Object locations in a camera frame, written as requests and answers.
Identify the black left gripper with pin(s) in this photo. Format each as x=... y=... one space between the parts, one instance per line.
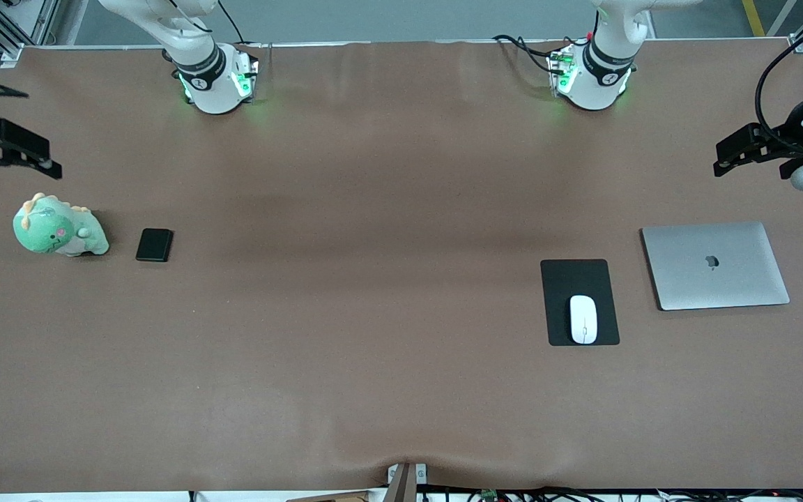
x=789 y=141

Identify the small black phone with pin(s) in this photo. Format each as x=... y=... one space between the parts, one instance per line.
x=155 y=245

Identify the white computer mouse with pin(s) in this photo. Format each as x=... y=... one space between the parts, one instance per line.
x=583 y=321

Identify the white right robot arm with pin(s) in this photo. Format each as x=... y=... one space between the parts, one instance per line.
x=210 y=77

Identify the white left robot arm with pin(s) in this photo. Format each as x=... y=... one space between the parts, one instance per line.
x=600 y=77

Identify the black mouse pad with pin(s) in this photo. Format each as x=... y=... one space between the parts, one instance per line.
x=558 y=293

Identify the green dinosaur plush toy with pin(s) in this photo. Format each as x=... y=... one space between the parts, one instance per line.
x=49 y=230

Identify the silver laptop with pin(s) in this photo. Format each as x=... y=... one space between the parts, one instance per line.
x=715 y=268

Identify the brown table cover mat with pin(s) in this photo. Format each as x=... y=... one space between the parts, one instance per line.
x=304 y=362

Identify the table edge bracket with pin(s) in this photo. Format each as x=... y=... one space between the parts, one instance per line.
x=405 y=481

